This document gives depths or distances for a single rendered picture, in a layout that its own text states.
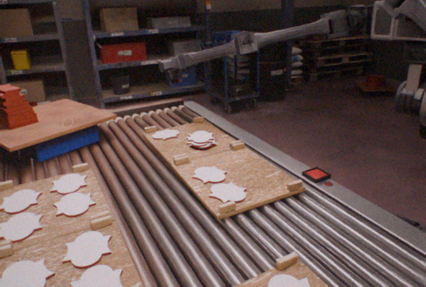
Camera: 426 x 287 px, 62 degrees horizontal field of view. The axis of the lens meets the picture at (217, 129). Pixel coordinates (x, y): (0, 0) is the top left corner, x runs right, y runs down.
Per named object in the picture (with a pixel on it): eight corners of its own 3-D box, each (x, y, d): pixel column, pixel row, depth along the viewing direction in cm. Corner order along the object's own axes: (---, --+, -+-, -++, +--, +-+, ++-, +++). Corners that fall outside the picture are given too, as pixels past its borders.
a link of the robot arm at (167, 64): (190, 70, 177) (186, 52, 176) (169, 74, 172) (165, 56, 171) (181, 71, 188) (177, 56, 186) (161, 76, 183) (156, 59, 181)
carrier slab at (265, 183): (245, 149, 160) (245, 146, 159) (305, 191, 126) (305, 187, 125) (171, 168, 145) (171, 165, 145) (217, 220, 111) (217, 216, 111)
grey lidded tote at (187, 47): (193, 51, 613) (192, 37, 604) (202, 54, 583) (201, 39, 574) (166, 54, 591) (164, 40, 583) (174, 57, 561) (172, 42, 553)
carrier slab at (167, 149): (205, 123, 195) (205, 120, 194) (245, 149, 161) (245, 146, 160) (142, 135, 180) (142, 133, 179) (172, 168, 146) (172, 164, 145)
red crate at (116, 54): (142, 56, 587) (140, 38, 577) (148, 60, 548) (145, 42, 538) (100, 60, 565) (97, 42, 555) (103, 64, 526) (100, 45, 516)
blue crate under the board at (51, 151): (69, 128, 194) (66, 110, 191) (101, 140, 175) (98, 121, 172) (9, 146, 173) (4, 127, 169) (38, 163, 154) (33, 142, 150)
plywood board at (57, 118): (66, 101, 207) (66, 98, 206) (117, 118, 176) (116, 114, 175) (-32, 126, 172) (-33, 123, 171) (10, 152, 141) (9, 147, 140)
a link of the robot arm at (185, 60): (255, 56, 154) (250, 30, 152) (248, 57, 150) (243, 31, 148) (186, 71, 182) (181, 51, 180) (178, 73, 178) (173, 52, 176)
